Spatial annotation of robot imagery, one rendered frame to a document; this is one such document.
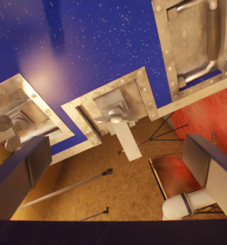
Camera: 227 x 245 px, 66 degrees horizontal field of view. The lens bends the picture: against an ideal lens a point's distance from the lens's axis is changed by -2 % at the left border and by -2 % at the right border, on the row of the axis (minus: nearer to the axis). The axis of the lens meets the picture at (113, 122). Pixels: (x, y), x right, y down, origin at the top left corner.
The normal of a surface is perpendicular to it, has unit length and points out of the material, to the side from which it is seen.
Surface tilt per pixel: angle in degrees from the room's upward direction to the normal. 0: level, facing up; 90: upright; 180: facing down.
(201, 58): 90
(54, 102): 90
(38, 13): 90
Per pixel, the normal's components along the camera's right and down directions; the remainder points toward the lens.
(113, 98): -0.01, 0.25
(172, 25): 0.22, 0.67
